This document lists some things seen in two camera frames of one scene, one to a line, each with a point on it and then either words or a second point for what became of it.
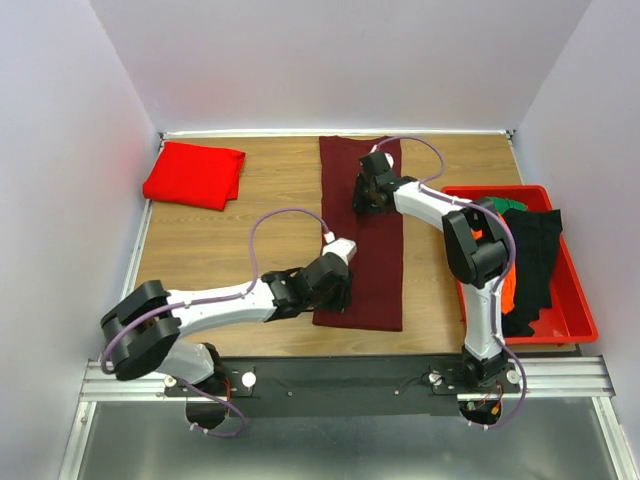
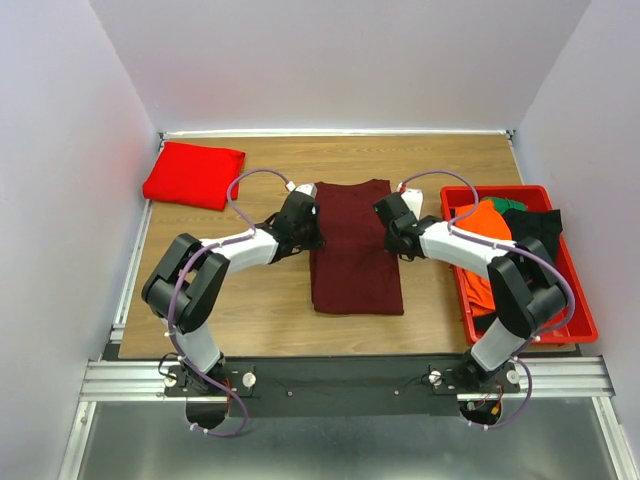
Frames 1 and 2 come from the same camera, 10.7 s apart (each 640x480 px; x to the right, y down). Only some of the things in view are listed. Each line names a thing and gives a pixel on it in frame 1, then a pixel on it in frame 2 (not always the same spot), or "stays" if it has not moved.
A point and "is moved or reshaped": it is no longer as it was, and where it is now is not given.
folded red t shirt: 195,175 stays
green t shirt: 504,204 stays
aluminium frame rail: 555,377 stays
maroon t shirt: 376,264 is moved or reshaped
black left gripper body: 338,298 → 310,232
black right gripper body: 364,198 → 395,240
